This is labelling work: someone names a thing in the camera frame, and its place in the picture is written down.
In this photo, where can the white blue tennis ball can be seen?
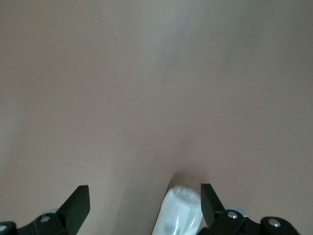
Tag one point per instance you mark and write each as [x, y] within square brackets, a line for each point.
[176, 210]

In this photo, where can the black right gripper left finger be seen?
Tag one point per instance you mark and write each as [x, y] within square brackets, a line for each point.
[71, 213]

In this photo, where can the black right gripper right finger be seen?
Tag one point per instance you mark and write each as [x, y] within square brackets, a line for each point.
[212, 210]

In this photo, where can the brown table cover sheet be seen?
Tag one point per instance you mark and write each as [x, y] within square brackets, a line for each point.
[146, 98]

